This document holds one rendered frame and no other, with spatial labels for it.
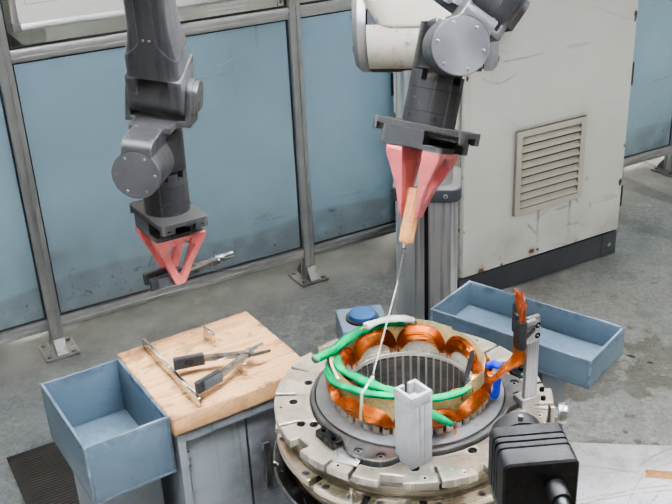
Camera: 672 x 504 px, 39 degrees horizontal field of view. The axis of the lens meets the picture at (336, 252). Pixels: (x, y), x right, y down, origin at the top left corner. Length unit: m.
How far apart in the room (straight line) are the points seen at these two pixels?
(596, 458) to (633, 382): 1.65
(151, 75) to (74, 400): 0.46
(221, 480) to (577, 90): 2.59
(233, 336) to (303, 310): 2.25
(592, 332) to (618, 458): 0.28
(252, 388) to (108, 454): 0.19
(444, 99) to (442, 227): 0.55
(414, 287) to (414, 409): 0.61
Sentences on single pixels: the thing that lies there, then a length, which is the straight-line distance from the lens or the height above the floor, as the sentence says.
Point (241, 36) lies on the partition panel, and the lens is 3.40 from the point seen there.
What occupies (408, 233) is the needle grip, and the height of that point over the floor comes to 1.31.
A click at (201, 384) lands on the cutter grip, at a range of 1.20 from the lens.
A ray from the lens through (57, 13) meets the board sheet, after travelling 3.13.
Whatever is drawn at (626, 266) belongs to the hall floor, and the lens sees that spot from 3.96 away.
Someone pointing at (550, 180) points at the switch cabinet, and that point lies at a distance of 3.64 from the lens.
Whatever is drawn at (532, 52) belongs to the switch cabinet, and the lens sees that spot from 3.43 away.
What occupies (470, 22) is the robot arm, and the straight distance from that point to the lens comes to 0.94.
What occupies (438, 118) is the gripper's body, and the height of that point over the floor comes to 1.43.
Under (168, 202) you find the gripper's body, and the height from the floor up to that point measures 1.30.
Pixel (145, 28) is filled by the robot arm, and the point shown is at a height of 1.52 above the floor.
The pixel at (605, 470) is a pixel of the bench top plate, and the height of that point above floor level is 0.78.
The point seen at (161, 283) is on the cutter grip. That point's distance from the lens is 1.24.
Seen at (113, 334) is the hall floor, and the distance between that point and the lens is 3.58.
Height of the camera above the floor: 1.74
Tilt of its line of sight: 26 degrees down
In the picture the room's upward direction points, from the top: 3 degrees counter-clockwise
